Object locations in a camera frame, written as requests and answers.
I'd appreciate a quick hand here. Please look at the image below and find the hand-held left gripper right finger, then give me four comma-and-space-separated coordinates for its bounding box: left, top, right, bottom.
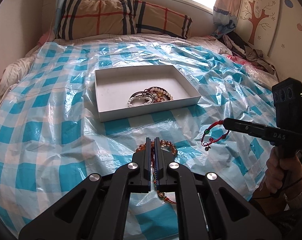
154, 137, 282, 240

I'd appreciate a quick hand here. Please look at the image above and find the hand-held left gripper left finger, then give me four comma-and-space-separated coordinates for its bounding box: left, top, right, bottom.
19, 137, 151, 240

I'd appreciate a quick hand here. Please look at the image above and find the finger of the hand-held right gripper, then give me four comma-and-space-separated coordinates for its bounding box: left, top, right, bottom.
222, 117, 269, 138

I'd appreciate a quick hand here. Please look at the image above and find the red string bracelet with bell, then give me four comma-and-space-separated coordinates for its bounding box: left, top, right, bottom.
200, 120, 230, 153

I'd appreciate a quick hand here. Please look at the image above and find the red cord bracelet with beads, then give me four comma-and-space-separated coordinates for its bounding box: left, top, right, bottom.
150, 145, 178, 205

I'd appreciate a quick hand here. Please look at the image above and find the silver bangle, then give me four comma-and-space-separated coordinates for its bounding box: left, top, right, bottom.
129, 91, 147, 105

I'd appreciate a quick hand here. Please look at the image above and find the pink and white bead bracelet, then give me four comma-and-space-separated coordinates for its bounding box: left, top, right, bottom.
147, 87, 174, 102

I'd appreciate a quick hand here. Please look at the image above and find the white shallow cardboard box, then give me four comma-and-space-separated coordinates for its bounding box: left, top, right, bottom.
94, 65, 202, 123

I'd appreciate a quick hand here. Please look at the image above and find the person's right forearm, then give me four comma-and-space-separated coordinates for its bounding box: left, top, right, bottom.
284, 170, 302, 210

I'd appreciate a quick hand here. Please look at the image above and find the person's right hand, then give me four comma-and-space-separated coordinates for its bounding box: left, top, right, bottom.
265, 150, 302, 196

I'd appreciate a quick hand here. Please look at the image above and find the pink floral cloth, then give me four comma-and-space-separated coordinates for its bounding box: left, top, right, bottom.
227, 54, 262, 68

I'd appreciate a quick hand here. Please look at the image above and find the pile of dark clothes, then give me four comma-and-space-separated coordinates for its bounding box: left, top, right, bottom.
216, 30, 279, 77

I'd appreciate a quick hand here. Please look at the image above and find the blue checked plastic sheet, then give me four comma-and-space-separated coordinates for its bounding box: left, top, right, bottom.
0, 41, 286, 240

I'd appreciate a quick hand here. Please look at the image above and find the plaid pillow with dark corner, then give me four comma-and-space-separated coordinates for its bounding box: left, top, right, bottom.
126, 0, 193, 39

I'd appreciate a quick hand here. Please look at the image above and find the plaid pillow with beige centre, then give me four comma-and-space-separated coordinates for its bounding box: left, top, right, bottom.
60, 0, 137, 40

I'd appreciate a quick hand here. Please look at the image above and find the black cable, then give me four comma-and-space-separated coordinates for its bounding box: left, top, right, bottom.
249, 165, 302, 200

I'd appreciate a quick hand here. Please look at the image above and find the brown tree wall sticker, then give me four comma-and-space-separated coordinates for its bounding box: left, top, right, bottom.
242, 0, 277, 46

